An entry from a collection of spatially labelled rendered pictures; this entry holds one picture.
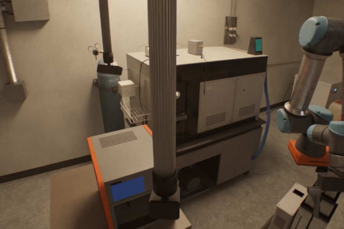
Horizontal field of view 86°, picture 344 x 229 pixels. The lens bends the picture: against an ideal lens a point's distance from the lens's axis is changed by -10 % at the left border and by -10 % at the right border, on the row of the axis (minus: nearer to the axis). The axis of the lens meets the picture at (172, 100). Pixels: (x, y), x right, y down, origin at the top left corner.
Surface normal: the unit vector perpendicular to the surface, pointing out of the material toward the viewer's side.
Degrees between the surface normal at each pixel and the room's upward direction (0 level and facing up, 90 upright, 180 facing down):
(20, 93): 90
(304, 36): 83
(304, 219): 90
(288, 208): 0
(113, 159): 0
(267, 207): 0
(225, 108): 90
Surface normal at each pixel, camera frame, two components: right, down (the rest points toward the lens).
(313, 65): -0.43, 0.48
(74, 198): 0.00, -0.93
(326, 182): -0.36, -0.04
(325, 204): -0.80, 0.23
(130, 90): 0.46, 0.33
